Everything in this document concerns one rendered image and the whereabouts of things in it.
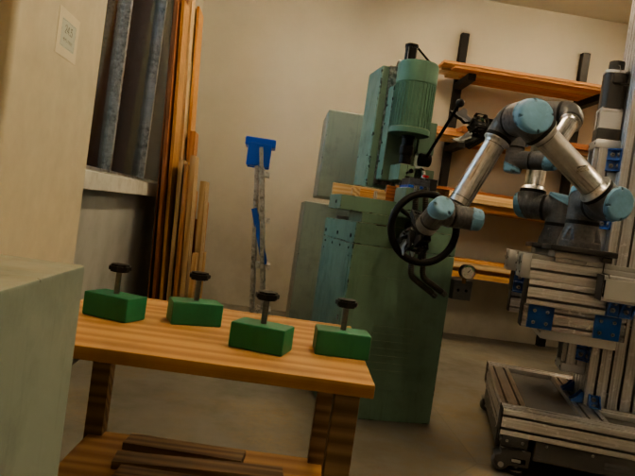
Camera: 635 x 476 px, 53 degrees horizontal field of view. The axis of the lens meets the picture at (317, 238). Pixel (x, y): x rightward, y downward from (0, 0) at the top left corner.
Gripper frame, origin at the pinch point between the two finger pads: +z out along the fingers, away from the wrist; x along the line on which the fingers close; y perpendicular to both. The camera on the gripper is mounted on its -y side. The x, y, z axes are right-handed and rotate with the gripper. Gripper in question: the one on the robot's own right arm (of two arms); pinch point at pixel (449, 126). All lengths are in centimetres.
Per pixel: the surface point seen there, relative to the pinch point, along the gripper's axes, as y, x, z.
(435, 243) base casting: -23.1, 43.0, -1.0
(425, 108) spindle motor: -1.6, -8.6, 9.5
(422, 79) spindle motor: 5.1, -17.4, 13.1
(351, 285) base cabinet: -35, 62, 31
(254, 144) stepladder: -77, -31, 71
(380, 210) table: -17.9, 34.8, 24.5
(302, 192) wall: -228, -108, 14
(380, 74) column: -16.0, -37.0, 24.1
